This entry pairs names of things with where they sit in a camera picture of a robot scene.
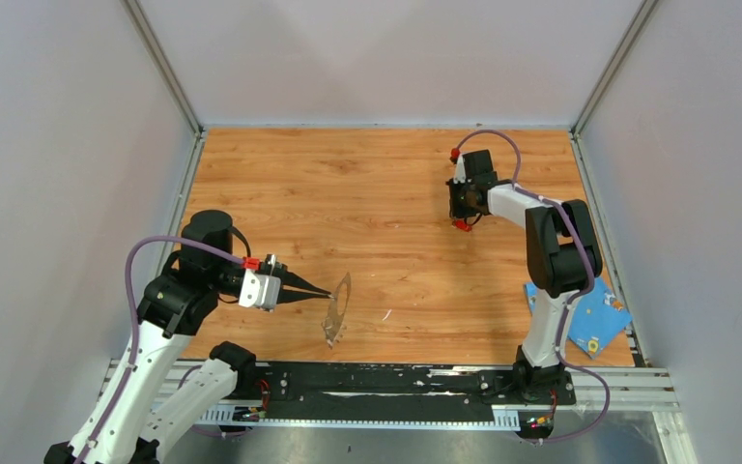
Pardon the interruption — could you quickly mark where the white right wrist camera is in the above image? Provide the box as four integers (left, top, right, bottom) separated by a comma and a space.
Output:
452, 155, 468, 185

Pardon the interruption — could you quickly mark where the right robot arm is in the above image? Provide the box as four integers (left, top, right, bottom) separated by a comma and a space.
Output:
446, 149, 602, 404

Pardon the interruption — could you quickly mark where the blue cloth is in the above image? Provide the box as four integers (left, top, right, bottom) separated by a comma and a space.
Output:
520, 277, 632, 366

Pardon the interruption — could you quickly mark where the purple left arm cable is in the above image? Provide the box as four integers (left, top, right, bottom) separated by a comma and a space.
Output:
72, 235, 260, 464

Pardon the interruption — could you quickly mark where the red-headed key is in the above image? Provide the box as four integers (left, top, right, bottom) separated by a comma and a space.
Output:
452, 219, 472, 232

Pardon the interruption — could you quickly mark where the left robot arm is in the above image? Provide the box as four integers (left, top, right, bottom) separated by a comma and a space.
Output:
43, 210, 331, 463

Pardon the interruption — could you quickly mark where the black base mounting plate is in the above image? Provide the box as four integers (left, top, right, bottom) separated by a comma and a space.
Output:
223, 362, 576, 428

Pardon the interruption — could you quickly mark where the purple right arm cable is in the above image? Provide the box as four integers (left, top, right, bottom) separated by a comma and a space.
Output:
449, 130, 613, 445

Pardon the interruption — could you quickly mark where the metal key organizer plate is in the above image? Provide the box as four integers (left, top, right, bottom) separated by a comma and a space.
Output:
321, 272, 352, 349

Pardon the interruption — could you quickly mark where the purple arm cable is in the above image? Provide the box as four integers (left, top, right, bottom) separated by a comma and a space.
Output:
72, 235, 260, 464
449, 130, 613, 445

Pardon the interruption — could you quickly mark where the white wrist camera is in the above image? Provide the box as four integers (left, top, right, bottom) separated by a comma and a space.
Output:
452, 155, 468, 185
238, 269, 281, 312

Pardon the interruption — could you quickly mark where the aluminium rail base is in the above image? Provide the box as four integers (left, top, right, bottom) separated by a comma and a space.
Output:
140, 360, 696, 463

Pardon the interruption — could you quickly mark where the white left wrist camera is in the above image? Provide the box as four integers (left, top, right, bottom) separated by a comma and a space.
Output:
238, 269, 281, 312

